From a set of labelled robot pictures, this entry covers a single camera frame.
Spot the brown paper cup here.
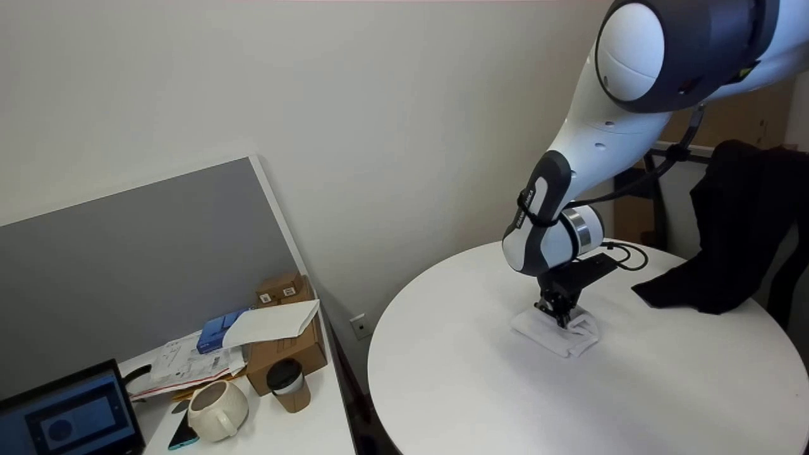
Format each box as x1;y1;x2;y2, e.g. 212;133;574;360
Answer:
265;360;312;413

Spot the white towel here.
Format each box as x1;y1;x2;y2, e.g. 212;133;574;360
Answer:
512;308;603;360

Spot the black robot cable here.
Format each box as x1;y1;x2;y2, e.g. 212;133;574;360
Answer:
603;239;653;273

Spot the small cardboard box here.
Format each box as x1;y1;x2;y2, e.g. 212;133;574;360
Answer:
256;273;313;306

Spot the black jacket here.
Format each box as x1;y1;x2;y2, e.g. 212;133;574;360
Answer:
634;139;809;313

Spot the white tape roll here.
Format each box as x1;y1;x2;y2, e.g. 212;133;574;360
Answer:
188;383;251;446

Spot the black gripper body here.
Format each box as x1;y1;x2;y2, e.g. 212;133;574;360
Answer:
536;253;617;330

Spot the laptop with blue screen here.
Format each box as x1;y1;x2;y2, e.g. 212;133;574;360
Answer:
0;360;145;455

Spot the brown cardboard box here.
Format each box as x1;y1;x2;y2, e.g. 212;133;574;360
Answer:
244;321;330;398

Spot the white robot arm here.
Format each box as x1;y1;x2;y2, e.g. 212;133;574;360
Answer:
502;0;809;327

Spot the white papers stack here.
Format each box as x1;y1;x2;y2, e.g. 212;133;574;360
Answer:
126;302;318;401

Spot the white office desk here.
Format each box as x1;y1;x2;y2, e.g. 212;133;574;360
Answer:
125;337;360;455

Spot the grey desk partition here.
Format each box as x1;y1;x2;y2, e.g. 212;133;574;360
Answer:
0;158;302;398

